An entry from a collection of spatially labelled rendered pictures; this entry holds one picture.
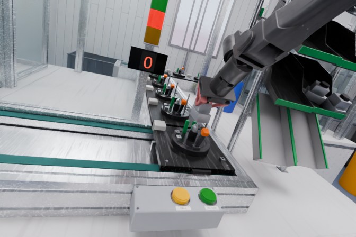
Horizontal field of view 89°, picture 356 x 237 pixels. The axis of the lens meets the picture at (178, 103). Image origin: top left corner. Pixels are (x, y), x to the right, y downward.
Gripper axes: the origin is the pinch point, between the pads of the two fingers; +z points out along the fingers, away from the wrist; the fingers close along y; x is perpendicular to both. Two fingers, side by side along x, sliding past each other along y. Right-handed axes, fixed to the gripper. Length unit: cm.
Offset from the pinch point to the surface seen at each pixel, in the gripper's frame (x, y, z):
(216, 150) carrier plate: 10.7, -10.0, 12.0
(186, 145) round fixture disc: 10.5, 2.5, 9.4
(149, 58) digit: -13.9, 18.0, 0.0
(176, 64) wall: -242, -80, 226
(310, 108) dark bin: 2.5, -31.7, -11.0
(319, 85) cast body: -7.2, -39.7, -12.7
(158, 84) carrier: -46, 1, 54
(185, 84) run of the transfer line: -80, -35, 89
